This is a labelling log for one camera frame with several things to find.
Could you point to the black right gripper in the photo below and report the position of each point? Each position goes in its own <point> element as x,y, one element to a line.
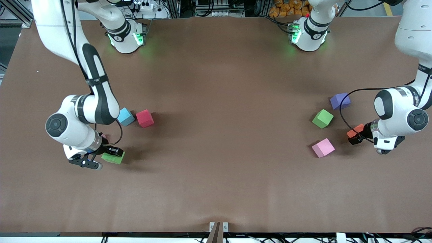
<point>105,148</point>

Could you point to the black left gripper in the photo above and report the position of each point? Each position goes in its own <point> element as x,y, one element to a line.
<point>363,136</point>

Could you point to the green foam cube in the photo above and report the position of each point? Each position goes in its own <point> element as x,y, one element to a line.
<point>114,159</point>
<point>322,118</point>

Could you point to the orange foam cube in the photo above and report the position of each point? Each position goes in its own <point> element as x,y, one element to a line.
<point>354,131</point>

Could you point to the light blue foam cube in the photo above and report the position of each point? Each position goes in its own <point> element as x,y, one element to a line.
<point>127,117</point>

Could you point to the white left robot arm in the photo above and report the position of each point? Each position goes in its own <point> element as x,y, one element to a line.
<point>398,111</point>

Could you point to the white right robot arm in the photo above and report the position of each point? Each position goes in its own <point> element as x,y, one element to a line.
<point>50,20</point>

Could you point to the purple foam cube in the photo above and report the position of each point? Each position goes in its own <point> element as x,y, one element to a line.
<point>340,101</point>

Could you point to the red foam cube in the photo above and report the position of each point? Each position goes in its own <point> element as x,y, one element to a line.
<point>145,118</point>

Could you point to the small white box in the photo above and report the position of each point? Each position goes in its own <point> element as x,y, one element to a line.
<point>341,238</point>

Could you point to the brown table cover sheet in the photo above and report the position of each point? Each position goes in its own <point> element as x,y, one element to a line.
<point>216,168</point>

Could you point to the pile of orange objects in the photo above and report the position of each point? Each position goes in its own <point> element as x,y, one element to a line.
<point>287,8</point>

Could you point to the white power strip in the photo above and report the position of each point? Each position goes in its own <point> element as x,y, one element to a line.
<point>145,6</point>

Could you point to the grey metal equipment rack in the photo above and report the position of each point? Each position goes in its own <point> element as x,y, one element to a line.
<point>211,6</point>

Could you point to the silver metal bracket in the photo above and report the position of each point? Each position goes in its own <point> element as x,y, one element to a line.
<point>212,226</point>
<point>225,227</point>

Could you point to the brown camera pole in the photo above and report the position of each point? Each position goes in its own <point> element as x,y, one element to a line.
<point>216,236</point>

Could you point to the aluminium frame profile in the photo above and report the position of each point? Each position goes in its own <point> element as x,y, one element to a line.
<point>20,15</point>

